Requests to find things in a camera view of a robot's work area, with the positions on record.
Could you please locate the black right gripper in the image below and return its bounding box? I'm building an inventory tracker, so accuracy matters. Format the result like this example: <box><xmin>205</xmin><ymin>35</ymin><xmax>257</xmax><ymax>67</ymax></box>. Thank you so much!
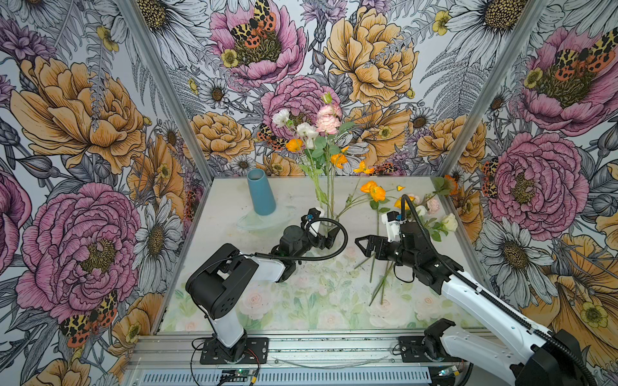
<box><xmin>355</xmin><ymin>234</ymin><xmax>418</xmax><ymax>269</ymax></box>

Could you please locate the clear ribbed glass vase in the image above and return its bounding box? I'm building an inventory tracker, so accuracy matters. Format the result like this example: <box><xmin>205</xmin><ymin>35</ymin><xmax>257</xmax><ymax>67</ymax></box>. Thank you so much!
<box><xmin>312</xmin><ymin>201</ymin><xmax>342</xmax><ymax>244</ymax></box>

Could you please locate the orange poppy flower stem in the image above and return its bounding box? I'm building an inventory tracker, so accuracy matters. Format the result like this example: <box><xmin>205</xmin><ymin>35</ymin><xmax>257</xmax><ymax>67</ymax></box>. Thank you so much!
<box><xmin>286</xmin><ymin>138</ymin><xmax>328</xmax><ymax>204</ymax></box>

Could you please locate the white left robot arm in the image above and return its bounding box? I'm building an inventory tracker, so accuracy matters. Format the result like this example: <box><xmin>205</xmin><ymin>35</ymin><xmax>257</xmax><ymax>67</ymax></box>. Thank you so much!
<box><xmin>185</xmin><ymin>214</ymin><xmax>349</xmax><ymax>364</ymax></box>

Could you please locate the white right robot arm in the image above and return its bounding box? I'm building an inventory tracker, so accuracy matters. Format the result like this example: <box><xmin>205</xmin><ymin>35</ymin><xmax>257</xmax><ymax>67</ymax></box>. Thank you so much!
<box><xmin>355</xmin><ymin>195</ymin><xmax>596</xmax><ymax>385</ymax></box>

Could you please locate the tall teal cylinder vase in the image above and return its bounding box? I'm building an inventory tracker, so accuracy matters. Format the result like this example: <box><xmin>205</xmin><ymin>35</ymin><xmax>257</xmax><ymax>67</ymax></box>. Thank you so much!
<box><xmin>247</xmin><ymin>169</ymin><xmax>276</xmax><ymax>216</ymax></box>

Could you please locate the orange leafy flower stem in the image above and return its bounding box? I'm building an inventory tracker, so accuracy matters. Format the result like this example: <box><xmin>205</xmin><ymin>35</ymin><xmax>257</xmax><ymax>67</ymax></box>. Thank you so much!
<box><xmin>421</xmin><ymin>175</ymin><xmax>460</xmax><ymax>204</ymax></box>

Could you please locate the green circuit board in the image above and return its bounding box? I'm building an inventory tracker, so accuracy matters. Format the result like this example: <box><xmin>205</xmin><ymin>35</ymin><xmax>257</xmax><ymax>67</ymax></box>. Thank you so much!
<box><xmin>217</xmin><ymin>369</ymin><xmax>259</xmax><ymax>386</ymax></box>

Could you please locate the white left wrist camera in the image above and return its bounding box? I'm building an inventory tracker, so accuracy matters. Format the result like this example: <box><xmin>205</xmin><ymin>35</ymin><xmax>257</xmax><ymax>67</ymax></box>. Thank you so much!
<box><xmin>300</xmin><ymin>207</ymin><xmax>323</xmax><ymax>236</ymax></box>

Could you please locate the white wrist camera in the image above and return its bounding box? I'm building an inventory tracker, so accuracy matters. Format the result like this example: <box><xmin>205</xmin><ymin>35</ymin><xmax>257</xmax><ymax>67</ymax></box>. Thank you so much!
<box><xmin>381</xmin><ymin>211</ymin><xmax>402</xmax><ymax>242</ymax></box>
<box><xmin>300</xmin><ymin>207</ymin><xmax>323</xmax><ymax>236</ymax></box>

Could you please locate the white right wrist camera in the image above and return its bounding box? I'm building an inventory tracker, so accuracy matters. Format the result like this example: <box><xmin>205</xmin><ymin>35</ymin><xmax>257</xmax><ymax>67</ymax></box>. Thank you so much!
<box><xmin>381</xmin><ymin>211</ymin><xmax>402</xmax><ymax>242</ymax></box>

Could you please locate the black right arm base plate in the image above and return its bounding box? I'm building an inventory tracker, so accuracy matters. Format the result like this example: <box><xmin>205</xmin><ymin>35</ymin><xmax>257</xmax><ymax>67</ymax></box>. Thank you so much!
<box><xmin>395</xmin><ymin>335</ymin><xmax>462</xmax><ymax>363</ymax></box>

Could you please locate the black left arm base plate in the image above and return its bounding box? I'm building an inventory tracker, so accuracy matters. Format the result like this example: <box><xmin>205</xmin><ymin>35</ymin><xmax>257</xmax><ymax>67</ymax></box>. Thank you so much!
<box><xmin>199</xmin><ymin>337</ymin><xmax>270</xmax><ymax>365</ymax></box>

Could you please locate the aluminium front frame rail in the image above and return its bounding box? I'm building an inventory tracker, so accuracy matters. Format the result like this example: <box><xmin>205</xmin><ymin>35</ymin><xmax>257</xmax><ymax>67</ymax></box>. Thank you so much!
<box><xmin>121</xmin><ymin>329</ymin><xmax>506</xmax><ymax>385</ymax></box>

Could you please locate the aluminium left corner post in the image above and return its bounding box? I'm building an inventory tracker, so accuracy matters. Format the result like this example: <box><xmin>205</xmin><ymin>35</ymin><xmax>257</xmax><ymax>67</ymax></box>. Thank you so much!
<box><xmin>118</xmin><ymin>1</ymin><xmax>213</xmax><ymax>188</ymax></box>

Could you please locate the aluminium corner post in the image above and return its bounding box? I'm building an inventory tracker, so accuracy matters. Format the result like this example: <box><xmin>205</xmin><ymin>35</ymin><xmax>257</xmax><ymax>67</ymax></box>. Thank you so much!
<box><xmin>118</xmin><ymin>1</ymin><xmax>213</xmax><ymax>188</ymax></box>
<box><xmin>436</xmin><ymin>0</ymin><xmax>548</xmax><ymax>176</ymax></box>

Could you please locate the aluminium right corner post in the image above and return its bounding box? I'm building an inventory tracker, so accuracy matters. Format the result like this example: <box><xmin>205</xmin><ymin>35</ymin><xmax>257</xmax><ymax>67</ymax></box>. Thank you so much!
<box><xmin>436</xmin><ymin>0</ymin><xmax>548</xmax><ymax>176</ymax></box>

